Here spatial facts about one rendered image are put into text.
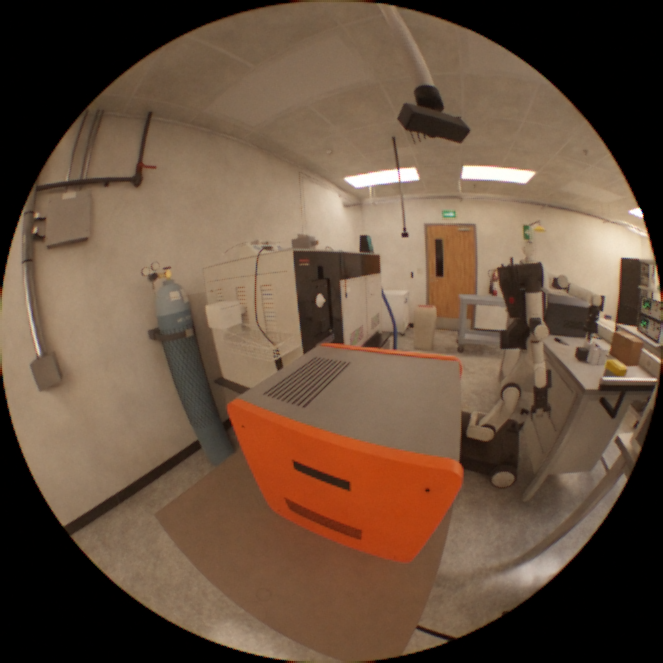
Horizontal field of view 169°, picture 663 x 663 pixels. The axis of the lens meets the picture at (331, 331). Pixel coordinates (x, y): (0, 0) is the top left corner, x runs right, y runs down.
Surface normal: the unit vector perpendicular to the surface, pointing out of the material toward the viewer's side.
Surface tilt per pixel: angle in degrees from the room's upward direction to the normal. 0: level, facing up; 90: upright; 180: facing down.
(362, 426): 0
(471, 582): 0
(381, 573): 0
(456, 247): 90
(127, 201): 90
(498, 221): 90
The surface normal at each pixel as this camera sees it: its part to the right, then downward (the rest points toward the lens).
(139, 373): 0.88, 0.07
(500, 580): -0.07, -0.96
